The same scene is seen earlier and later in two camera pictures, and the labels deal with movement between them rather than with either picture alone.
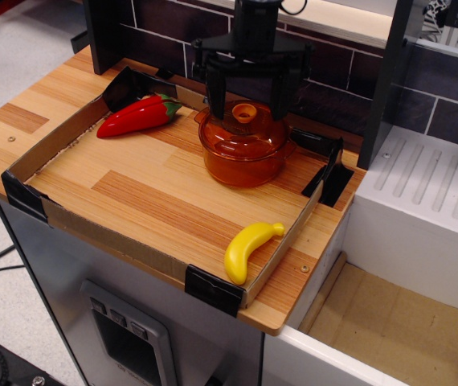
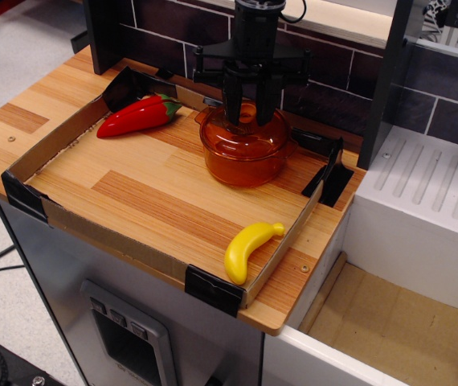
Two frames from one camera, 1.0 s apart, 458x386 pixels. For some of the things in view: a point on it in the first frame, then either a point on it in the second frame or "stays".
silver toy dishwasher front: x=125 y=324 stays
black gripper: x=253 y=42 to x=254 y=49
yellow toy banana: x=240 y=243 stays
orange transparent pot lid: x=247 y=129 stays
